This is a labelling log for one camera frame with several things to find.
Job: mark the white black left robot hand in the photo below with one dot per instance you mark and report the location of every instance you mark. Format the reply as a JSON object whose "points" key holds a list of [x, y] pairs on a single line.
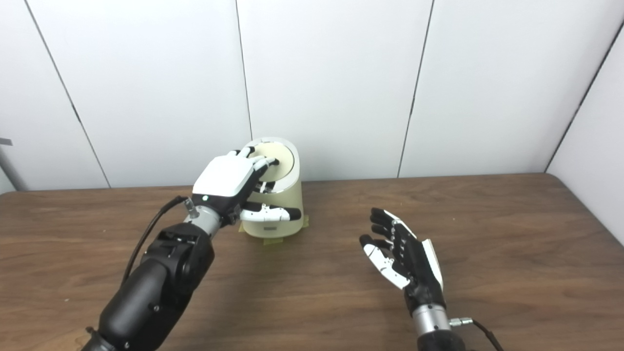
{"points": [[224, 178]]}

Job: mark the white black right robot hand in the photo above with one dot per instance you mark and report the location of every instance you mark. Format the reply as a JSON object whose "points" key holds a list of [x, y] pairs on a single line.
{"points": [[419, 268]]}

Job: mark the cream round bin lid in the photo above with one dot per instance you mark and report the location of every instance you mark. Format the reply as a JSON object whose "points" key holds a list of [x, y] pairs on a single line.
{"points": [[282, 151]]}

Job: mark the cream-colored bin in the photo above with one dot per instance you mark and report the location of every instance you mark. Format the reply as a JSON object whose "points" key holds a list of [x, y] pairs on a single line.
{"points": [[287, 195]]}

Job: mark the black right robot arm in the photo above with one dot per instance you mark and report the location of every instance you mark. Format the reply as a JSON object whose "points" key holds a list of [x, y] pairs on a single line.
{"points": [[434, 326]]}

